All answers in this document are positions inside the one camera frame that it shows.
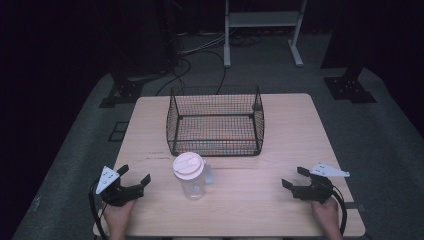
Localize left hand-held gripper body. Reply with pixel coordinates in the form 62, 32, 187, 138
95, 165, 146, 208

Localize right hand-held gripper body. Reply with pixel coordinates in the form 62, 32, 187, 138
290, 162, 351, 205

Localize person's left hand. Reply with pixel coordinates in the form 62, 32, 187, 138
102, 199, 137, 240

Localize person's right hand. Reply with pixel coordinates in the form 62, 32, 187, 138
311, 196, 344, 240

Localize clear cup with pink lid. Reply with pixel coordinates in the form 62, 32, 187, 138
171, 151, 215, 201

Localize black stand base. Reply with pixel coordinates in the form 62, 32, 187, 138
322, 64, 378, 105
98, 68, 145, 109

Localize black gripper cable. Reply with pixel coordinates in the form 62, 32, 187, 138
87, 179, 109, 240
329, 185, 348, 236

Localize black rectangular floor frame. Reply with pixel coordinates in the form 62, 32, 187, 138
107, 121, 130, 143

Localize black wire basket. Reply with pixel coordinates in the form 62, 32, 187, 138
165, 84, 266, 158

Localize black floor cable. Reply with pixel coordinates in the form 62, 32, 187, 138
155, 49, 228, 97

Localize white floor cables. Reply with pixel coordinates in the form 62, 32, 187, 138
178, 30, 228, 57

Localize white metal table frame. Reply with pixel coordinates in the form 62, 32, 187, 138
223, 0, 309, 68

